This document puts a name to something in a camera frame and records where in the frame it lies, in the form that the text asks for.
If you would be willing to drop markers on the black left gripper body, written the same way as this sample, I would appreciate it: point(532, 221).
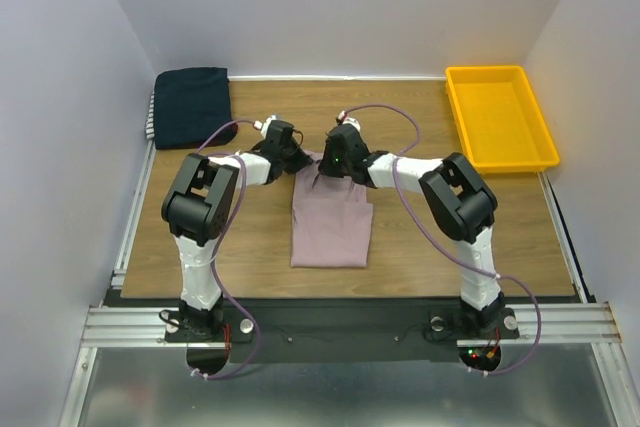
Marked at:
point(293, 159)

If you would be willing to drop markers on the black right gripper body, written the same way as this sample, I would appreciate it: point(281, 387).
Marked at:
point(330, 167)

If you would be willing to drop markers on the pink tank top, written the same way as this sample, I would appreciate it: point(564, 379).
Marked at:
point(331, 220)

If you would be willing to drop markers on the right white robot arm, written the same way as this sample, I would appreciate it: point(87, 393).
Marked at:
point(461, 203)

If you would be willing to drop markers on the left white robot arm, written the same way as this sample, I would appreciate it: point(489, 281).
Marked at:
point(199, 206)

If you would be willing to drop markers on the folded dark red tank top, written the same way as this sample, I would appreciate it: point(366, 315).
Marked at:
point(222, 135)

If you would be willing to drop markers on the folded navy tank top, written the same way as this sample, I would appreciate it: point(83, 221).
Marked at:
point(190, 104)

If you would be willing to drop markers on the folded striped tank top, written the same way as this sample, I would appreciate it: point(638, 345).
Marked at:
point(149, 129)

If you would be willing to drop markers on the yellow plastic bin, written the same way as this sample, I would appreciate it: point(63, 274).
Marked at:
point(499, 123)

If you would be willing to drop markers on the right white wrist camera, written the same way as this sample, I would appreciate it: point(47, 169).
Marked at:
point(344, 118)

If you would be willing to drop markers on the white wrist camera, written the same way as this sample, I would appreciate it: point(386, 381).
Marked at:
point(344, 118)
point(263, 126)

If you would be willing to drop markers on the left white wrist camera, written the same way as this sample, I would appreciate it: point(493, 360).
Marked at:
point(263, 126)

